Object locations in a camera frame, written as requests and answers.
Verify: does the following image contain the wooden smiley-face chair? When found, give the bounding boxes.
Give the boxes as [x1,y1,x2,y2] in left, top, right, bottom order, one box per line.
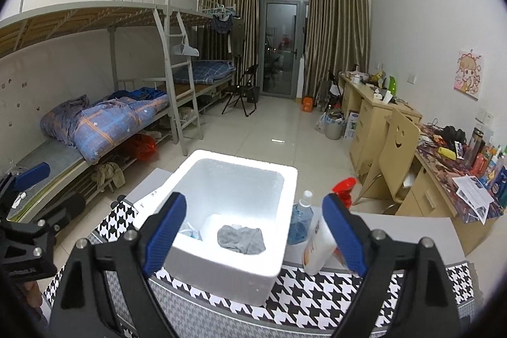
[354,107,421,205]

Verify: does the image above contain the dark hanging clothes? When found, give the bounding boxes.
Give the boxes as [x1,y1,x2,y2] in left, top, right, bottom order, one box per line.
[212,13,237,35]

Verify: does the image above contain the cartoon wall poster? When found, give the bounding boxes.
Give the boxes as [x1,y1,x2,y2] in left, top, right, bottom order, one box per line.
[452,50,485,100]

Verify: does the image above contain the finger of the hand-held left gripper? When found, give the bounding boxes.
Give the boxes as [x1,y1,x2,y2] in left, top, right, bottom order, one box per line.
[0,163,51,212]
[22,192,86,235]

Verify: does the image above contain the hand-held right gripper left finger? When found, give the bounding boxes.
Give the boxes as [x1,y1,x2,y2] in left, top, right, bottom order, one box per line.
[48,192,187,338]

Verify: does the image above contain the row of toiletry bottles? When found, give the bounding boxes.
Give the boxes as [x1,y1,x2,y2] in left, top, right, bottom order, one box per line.
[467,127,507,205]

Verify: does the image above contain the clear blue-liquid bottle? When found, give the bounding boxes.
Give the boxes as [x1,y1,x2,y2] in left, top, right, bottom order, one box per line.
[287,191,315,246]

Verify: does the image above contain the purple crumpled blanket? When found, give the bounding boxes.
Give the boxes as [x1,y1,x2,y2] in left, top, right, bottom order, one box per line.
[40,94,94,143]

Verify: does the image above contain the white metal bunk bed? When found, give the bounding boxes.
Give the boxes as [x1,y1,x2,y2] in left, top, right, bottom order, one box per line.
[0,0,207,213]
[166,0,247,118]

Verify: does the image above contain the blue plaid quilt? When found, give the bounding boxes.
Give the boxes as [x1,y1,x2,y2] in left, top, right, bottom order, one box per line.
[73,94,169,165]

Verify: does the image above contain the olive crumpled clothes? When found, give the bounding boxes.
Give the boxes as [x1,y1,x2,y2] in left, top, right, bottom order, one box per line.
[91,162,127,193]

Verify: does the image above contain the blue clothing pile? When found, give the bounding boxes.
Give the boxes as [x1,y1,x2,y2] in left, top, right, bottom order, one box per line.
[109,86,167,101]

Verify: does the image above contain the white foam box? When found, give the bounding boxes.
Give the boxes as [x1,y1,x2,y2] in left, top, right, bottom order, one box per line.
[162,150,298,308]

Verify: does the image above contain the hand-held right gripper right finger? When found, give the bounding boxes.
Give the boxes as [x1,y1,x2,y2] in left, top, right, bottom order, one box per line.
[322,193,462,338]

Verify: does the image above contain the grey cloth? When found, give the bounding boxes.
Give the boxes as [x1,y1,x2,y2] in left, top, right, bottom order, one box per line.
[217,224,267,256]

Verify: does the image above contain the black folding chair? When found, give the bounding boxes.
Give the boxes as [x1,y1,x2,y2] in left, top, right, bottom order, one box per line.
[221,64,260,118]

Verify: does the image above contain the white clothes hanger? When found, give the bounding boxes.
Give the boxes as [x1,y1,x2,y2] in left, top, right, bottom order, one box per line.
[172,41,201,57]

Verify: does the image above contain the light wooden desk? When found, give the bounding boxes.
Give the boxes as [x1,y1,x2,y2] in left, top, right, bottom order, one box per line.
[338,71,423,173]

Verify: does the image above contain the dark green hanging garment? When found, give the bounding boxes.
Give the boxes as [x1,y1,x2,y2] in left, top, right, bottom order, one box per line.
[230,18,247,58]

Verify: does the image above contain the glass balcony door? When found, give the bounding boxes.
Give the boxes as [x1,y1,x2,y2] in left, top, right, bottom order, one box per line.
[259,0,312,99]

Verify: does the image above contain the printed paper sheets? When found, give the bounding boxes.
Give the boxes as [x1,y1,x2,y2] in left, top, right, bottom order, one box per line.
[452,174,497,225]

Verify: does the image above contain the wooden desk with printed cover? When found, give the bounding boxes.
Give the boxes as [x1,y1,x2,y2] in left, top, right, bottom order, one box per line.
[396,124,507,256]

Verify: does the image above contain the black headphones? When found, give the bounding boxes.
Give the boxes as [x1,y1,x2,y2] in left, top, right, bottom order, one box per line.
[440,125,467,145]

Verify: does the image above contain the person's left hand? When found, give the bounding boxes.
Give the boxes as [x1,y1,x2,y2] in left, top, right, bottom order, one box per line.
[16,277,43,312]

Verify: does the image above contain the grey bucket with bags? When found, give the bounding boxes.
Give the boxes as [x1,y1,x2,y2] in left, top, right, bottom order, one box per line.
[315,110,345,141]

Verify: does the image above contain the white metal bed ladder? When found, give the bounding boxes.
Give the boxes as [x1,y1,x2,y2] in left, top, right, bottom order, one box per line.
[152,7,203,157]

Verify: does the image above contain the white red-pump lotion bottle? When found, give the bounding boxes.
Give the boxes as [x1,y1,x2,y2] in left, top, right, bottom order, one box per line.
[302,177,359,276]

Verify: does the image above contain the red plastic bag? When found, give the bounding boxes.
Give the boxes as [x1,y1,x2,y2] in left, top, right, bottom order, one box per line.
[125,134,157,161]

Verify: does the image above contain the brown curtain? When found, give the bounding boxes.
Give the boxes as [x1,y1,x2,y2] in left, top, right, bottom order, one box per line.
[309,0,371,102]
[198,0,260,94]

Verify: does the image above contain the blue checked bedding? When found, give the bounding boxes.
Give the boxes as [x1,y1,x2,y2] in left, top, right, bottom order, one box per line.
[174,60,237,85]

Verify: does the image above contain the black white houndstooth mat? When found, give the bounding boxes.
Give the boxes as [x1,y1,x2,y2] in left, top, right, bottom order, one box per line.
[42,199,482,338]

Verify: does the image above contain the white box with blue print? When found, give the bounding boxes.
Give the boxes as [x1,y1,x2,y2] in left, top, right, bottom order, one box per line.
[344,110,362,141]

